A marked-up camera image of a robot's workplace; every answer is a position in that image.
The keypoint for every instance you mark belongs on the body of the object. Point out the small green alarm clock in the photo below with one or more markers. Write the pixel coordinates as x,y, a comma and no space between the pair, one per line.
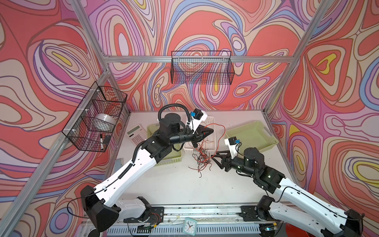
189,227

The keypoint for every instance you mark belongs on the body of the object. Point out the black wire basket wall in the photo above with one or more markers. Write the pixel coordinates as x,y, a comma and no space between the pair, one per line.
98,113
202,67

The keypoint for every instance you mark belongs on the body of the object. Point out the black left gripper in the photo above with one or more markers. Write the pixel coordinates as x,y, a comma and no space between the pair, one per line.
196,137

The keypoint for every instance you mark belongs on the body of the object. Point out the small green perforated basket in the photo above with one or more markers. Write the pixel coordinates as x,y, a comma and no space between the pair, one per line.
173,157

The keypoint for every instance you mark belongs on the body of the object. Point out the white desk calculator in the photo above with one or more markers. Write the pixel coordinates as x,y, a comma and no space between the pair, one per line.
136,134

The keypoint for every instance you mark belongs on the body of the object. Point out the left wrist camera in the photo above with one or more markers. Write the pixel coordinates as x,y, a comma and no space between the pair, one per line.
196,118

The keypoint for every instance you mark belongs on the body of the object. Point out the black wire basket back wall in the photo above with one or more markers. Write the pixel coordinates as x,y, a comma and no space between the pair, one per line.
202,67

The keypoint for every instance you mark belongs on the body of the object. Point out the white perforated basket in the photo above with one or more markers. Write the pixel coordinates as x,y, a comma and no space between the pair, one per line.
209,144

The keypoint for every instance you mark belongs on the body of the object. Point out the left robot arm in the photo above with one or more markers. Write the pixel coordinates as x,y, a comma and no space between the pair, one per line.
176,126

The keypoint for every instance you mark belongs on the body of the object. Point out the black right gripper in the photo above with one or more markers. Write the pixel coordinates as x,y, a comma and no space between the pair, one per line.
221,165

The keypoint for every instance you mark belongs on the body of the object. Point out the black wire basket left wall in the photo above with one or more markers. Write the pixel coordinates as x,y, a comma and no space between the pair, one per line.
98,113

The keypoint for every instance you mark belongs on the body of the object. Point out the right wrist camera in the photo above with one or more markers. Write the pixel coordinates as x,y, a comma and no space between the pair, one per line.
232,144

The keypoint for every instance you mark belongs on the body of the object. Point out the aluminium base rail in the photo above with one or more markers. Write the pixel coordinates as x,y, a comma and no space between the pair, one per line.
213,220

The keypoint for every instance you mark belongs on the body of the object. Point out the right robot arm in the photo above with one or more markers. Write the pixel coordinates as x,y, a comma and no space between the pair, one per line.
294,205

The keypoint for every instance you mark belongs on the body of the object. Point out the large green perforated basket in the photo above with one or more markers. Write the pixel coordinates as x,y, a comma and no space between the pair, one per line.
253,135

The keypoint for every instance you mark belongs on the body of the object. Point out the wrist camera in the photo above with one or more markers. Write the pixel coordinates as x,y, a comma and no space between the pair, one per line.
232,144
196,118

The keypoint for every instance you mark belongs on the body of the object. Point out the red bucket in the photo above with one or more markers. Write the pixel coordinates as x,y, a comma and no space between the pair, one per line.
292,231

